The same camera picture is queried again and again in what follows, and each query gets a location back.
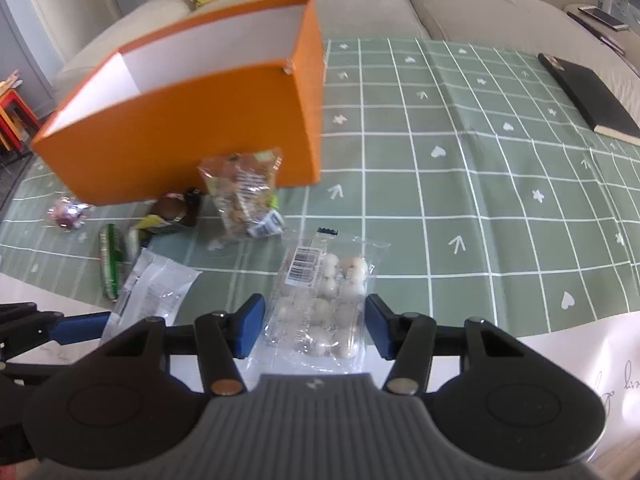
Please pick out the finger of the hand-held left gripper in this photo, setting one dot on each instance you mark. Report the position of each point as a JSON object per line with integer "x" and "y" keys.
{"x": 25, "y": 372}
{"x": 80, "y": 328}

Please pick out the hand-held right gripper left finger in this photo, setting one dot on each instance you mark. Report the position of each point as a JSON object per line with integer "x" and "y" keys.
{"x": 248, "y": 327}

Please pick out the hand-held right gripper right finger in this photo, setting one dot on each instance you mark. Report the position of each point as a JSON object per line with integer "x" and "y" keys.
{"x": 378, "y": 327}

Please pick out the clear packet of white balls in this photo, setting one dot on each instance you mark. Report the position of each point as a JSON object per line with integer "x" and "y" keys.
{"x": 325, "y": 305}

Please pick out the orange cardboard box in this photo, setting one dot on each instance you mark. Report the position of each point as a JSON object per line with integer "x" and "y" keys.
{"x": 175, "y": 125}

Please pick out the green stick snack packet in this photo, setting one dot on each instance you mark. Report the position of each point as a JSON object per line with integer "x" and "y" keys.
{"x": 111, "y": 265}

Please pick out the white plastic wrapper packet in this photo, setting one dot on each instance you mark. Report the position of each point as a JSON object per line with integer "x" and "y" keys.
{"x": 150, "y": 285}

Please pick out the small shiny candy packet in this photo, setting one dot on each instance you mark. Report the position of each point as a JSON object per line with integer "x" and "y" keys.
{"x": 67, "y": 212}

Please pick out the clear packet of brown nuts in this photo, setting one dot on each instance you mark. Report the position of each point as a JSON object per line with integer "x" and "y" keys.
{"x": 240, "y": 195}

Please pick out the dark brown snack packet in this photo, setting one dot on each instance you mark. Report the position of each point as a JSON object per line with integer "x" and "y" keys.
{"x": 172, "y": 207}

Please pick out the green checked tablecloth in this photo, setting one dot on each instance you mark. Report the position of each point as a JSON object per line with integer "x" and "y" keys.
{"x": 475, "y": 185}

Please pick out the white sheet with handwriting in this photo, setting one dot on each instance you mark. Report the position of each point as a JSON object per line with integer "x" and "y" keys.
{"x": 575, "y": 360}

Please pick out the red plastic stool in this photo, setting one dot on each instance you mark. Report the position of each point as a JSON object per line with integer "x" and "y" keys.
{"x": 22, "y": 112}

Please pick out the black notebook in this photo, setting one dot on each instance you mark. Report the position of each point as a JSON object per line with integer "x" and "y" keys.
{"x": 595, "y": 95}

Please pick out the beige sofa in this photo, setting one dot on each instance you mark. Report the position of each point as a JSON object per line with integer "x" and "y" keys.
{"x": 360, "y": 10}

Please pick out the white door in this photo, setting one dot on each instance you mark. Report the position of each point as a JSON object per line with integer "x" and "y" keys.
{"x": 60, "y": 0}

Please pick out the dark remote control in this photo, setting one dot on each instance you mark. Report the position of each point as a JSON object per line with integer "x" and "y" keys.
{"x": 597, "y": 32}

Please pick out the smartphone with white case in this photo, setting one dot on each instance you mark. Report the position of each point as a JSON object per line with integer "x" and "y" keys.
{"x": 602, "y": 17}

